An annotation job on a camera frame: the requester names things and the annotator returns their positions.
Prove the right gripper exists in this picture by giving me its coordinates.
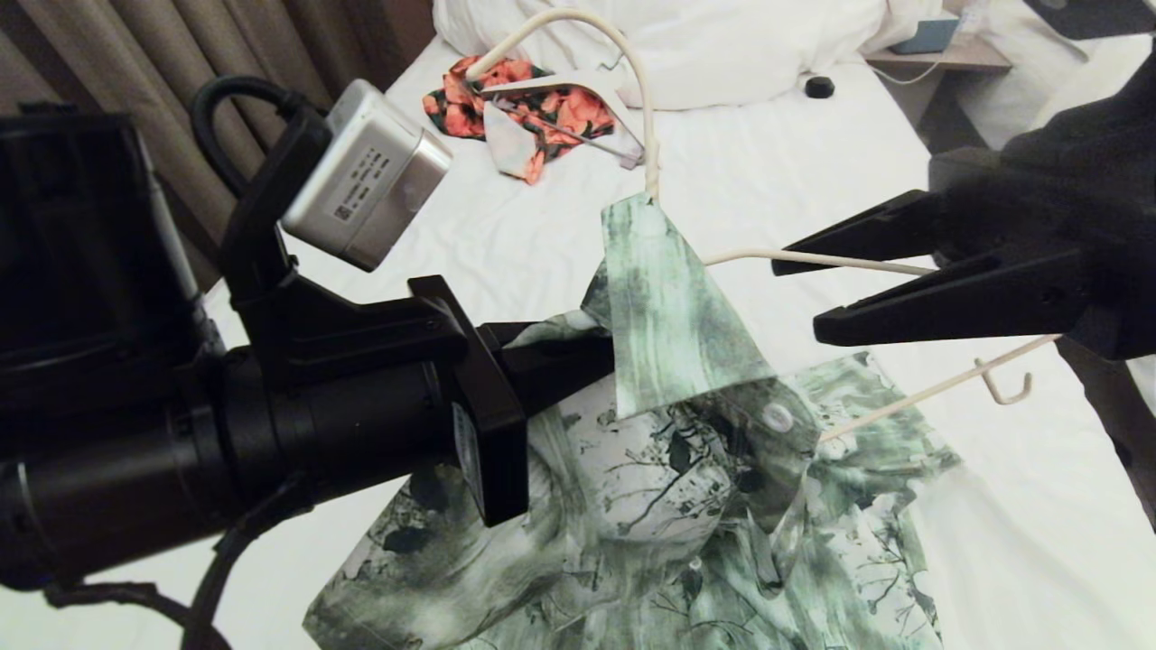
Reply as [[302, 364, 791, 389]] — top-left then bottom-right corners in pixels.
[[771, 52, 1156, 362]]

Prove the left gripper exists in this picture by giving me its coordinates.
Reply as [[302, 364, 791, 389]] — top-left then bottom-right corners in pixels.
[[226, 275, 616, 530]]

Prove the green patterned shirt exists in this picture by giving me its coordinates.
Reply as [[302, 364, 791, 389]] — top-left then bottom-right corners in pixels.
[[302, 192, 964, 650]]

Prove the white wire hanger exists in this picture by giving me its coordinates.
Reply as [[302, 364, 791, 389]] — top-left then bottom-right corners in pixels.
[[464, 7, 1059, 443]]

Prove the wooden nightstand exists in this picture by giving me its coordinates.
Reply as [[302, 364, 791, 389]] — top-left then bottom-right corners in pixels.
[[862, 34, 1014, 129]]

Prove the orange floral garment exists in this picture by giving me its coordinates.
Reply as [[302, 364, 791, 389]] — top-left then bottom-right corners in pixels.
[[422, 55, 648, 187]]

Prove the white pillow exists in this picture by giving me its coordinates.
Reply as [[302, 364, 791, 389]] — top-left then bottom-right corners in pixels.
[[431, 0, 947, 112]]

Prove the beige curtain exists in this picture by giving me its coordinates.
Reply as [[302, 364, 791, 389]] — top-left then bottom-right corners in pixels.
[[0, 0, 436, 292]]

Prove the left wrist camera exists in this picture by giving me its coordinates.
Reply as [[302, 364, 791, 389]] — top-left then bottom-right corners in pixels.
[[221, 79, 454, 362]]

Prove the black cable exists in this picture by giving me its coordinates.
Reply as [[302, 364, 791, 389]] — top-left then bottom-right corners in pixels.
[[191, 76, 310, 201], [41, 477, 319, 650]]

